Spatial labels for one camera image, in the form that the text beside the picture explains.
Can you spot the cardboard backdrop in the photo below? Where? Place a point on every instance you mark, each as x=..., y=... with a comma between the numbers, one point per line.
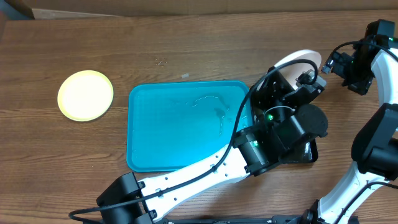
x=194, y=7

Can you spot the blue plastic tray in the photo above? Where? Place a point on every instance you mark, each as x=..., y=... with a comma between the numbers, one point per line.
x=173, y=125

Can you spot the yellow plate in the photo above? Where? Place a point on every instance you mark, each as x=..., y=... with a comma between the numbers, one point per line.
x=85, y=96

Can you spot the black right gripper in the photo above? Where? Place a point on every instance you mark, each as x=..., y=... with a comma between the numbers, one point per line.
x=360, y=86

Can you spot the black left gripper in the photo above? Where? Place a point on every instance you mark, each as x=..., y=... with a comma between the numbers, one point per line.
x=276, y=91

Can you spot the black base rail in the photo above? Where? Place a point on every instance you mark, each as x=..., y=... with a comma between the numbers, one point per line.
x=278, y=219

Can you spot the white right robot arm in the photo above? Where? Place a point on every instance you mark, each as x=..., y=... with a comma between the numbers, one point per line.
x=374, y=149

